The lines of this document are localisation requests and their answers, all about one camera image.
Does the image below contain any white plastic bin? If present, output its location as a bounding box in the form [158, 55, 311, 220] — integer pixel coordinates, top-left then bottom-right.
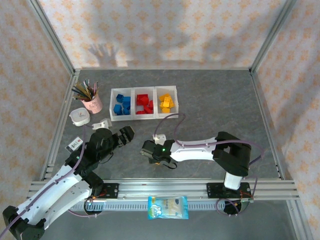
[154, 85, 182, 119]
[133, 86, 159, 121]
[109, 87, 136, 123]

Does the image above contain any card in plastic sleeve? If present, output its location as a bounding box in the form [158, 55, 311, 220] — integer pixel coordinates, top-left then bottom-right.
[65, 135, 85, 153]

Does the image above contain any white round lidded container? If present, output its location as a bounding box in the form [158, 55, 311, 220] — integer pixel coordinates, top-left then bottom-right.
[69, 107, 91, 127]

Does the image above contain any pink cup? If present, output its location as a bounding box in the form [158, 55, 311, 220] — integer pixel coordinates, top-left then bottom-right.
[81, 92, 104, 115]

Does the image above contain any blue snack bag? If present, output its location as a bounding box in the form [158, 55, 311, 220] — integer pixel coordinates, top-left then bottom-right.
[147, 195, 190, 221]

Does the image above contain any black pencil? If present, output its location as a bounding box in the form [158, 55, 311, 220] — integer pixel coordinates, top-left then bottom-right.
[71, 88, 87, 101]

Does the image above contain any olive pencil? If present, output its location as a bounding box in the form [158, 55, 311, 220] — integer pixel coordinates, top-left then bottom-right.
[74, 83, 92, 100]

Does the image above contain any teal pencil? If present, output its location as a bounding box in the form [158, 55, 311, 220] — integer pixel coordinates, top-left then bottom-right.
[83, 79, 93, 97]

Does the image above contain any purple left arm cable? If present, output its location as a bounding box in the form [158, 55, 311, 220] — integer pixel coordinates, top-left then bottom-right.
[0, 124, 98, 237]

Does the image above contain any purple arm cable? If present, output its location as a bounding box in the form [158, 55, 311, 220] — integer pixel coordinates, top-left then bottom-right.
[153, 112, 266, 217]
[0, 124, 98, 237]

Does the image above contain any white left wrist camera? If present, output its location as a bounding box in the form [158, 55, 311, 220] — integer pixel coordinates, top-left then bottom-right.
[91, 117, 112, 131]

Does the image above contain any wide aluminium rail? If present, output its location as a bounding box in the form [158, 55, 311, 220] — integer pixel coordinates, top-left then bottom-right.
[29, 177, 300, 201]

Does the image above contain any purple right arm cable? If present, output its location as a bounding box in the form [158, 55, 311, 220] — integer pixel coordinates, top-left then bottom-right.
[153, 112, 266, 217]

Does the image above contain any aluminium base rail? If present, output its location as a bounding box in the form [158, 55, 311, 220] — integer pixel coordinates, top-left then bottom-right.
[74, 66, 252, 72]
[39, 71, 81, 181]
[249, 71, 286, 181]

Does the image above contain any slotted grey cable tray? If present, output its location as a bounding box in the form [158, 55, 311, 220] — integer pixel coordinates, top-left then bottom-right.
[67, 200, 253, 212]

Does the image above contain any aluminium frame post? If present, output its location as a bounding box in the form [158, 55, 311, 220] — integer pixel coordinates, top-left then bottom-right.
[26, 0, 76, 75]
[249, 0, 299, 75]

